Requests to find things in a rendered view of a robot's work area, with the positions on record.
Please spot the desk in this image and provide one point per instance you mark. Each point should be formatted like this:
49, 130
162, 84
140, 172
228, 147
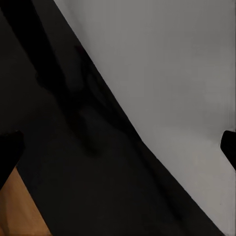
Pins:
87, 175

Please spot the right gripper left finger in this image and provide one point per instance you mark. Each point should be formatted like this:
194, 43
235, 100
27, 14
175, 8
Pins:
12, 146

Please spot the monitor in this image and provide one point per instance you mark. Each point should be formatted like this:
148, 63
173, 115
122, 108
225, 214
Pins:
171, 65

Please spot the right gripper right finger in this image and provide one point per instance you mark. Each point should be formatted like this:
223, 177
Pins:
228, 146

